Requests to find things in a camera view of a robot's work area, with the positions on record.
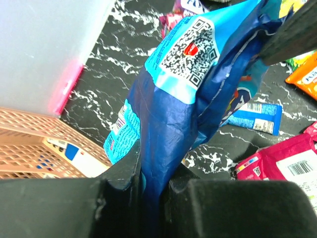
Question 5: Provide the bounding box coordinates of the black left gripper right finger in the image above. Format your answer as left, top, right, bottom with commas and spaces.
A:
161, 165, 317, 238

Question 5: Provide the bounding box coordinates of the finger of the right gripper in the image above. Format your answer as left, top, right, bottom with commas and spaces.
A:
260, 0, 317, 66

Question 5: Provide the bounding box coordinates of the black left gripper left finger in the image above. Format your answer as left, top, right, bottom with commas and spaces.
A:
0, 143, 142, 238

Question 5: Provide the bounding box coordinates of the blue Slendy snack bag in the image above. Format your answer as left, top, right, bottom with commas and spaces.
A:
104, 0, 283, 238

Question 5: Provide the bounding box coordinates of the magenta silver snack bag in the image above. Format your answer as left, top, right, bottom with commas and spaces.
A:
235, 122, 317, 210

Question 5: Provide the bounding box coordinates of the green Fox's candy bag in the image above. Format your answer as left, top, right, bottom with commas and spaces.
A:
279, 0, 317, 71

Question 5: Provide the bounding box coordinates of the orange Fox's candy bag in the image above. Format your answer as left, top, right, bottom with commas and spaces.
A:
285, 52, 317, 100

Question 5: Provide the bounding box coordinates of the purple Fox's bag left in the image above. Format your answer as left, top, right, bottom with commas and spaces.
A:
159, 0, 209, 39

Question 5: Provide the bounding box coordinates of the white card with red logo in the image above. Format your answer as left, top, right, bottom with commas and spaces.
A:
65, 144, 109, 178

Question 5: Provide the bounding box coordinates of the blue wafer bar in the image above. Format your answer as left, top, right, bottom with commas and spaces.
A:
222, 103, 282, 136

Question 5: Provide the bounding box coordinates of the orange plastic file organizer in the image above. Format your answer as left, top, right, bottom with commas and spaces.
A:
0, 108, 112, 179

